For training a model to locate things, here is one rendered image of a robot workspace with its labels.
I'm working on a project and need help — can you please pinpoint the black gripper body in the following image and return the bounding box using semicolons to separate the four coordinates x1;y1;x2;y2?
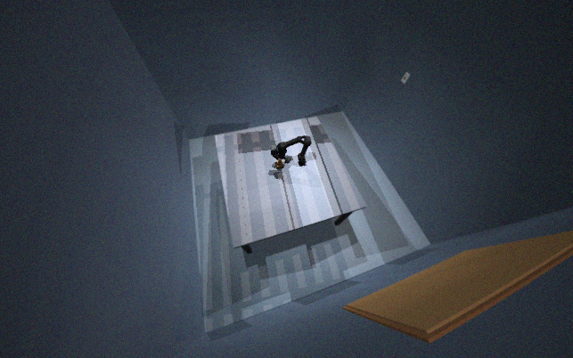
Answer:
273;153;291;164

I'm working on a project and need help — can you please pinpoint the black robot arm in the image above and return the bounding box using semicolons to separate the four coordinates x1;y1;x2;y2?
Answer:
271;135;312;167

